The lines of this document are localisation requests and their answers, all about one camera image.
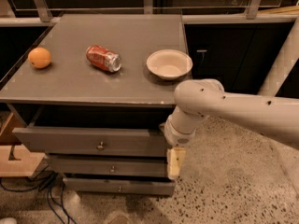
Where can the white paper bowl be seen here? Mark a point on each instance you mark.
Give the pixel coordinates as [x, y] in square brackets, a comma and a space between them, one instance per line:
[169, 64]

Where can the grey bottom drawer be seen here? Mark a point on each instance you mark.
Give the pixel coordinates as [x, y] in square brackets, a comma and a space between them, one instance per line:
[120, 186]

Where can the grey top drawer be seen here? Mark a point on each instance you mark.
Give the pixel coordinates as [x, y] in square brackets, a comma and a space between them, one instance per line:
[107, 142]

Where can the red soda can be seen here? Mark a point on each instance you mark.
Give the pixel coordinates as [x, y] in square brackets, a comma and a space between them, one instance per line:
[104, 59]

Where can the grey drawer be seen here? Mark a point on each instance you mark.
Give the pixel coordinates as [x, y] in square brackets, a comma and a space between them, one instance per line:
[120, 186]
[107, 142]
[90, 165]

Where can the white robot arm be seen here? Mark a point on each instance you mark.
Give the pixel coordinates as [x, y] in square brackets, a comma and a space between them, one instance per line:
[196, 100]

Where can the grey drawer cabinet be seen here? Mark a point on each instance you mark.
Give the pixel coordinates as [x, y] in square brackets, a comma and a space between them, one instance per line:
[96, 110]

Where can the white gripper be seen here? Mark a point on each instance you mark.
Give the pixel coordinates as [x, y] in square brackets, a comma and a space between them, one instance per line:
[176, 136]

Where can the orange fruit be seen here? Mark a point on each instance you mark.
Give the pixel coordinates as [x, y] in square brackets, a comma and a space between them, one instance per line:
[39, 58]

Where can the black lower cabinet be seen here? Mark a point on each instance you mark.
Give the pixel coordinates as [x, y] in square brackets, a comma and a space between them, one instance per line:
[238, 55]

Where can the wooden box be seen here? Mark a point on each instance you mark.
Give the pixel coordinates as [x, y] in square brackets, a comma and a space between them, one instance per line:
[15, 159]

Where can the grey middle drawer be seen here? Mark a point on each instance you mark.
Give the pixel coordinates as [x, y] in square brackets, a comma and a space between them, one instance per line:
[90, 165]

